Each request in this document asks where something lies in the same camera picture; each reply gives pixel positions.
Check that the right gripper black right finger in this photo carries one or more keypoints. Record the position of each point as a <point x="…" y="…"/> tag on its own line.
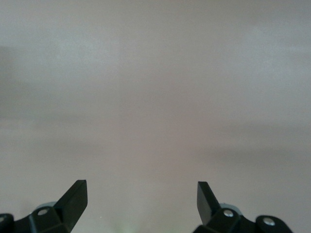
<point x="206" y="206"/>

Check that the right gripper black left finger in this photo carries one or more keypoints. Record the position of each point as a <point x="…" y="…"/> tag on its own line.
<point x="73" y="204"/>

